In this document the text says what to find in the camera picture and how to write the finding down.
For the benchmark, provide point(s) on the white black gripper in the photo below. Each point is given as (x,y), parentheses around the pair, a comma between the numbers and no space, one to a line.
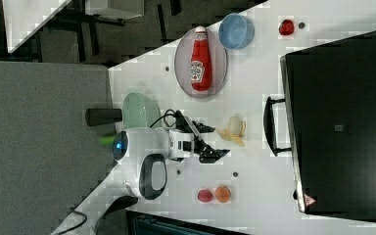
(186,141)

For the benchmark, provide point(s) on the plush peeled banana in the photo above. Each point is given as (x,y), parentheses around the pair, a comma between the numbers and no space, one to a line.
(233,131)

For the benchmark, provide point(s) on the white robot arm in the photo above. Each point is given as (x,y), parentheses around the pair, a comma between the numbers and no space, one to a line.
(141,154)

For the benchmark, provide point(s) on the orange toy fruit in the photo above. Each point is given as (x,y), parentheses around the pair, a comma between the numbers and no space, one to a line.
(222,194)

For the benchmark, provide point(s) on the plush red ketchup bottle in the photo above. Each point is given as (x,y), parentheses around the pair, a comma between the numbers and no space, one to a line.
(201,64)

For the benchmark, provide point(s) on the green colander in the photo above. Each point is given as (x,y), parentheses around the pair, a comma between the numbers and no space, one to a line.
(138,110)

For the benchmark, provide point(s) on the grey round plate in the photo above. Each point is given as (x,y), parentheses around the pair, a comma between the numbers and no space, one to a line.
(182,64)

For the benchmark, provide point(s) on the green lime toy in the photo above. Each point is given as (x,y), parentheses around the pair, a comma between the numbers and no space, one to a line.
(107,140)

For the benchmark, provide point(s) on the blue bowl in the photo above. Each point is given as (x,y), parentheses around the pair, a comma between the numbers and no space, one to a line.
(236,32)

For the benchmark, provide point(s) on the black toaster oven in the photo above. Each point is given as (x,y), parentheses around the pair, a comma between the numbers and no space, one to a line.
(330,101)

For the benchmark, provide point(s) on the red strawberry toy near bowl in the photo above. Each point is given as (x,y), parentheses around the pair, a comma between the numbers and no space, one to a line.
(286,28)

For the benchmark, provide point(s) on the black cylinder post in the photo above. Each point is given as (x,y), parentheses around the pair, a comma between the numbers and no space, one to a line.
(95,117)

